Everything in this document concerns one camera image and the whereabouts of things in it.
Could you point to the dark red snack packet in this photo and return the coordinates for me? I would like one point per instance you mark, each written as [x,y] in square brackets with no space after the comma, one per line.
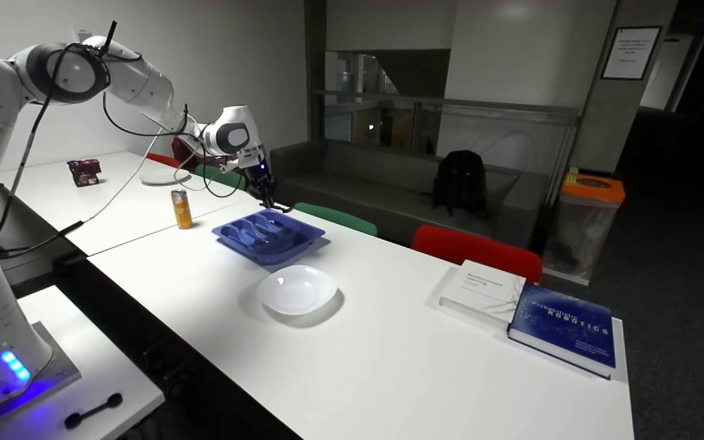
[85,172]

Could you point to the grey sofa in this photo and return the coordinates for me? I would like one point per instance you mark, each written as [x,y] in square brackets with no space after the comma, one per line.
[393,191]

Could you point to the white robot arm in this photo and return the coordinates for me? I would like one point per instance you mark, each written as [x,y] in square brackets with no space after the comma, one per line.
[74,74]

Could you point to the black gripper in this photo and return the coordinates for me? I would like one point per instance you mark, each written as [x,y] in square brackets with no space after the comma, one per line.
[260,183]

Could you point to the small white plate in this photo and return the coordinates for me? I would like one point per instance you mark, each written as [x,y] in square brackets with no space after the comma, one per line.
[165,176]

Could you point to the white bowl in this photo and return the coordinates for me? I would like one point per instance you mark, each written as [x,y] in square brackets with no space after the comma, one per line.
[298,294]

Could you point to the black backpack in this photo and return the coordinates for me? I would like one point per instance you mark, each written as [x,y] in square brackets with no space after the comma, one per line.
[460,181]

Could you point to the red armchair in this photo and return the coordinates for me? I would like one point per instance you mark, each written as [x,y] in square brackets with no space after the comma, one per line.
[179,154]

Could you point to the black wrench tool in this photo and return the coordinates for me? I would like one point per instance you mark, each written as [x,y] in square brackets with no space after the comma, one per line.
[77,418]

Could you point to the orange lidded bin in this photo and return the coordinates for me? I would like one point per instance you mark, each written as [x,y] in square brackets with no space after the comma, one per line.
[579,228]

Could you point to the amber bottle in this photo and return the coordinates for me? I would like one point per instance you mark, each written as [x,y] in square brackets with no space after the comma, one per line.
[182,208]

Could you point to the green chair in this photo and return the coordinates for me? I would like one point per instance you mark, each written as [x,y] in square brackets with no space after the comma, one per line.
[337,215]
[221,176]

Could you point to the blue book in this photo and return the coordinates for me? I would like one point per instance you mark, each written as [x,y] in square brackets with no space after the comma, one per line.
[564,329]

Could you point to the blue cutlery tray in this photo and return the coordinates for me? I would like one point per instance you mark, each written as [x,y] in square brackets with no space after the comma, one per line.
[267,238]

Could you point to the red chair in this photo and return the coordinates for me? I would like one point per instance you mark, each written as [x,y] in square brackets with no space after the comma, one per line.
[458,247]

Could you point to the white book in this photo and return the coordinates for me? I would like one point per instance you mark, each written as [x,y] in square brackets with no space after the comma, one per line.
[479,291]

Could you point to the framed wall notice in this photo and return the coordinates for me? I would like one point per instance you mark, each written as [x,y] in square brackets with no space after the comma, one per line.
[629,51]

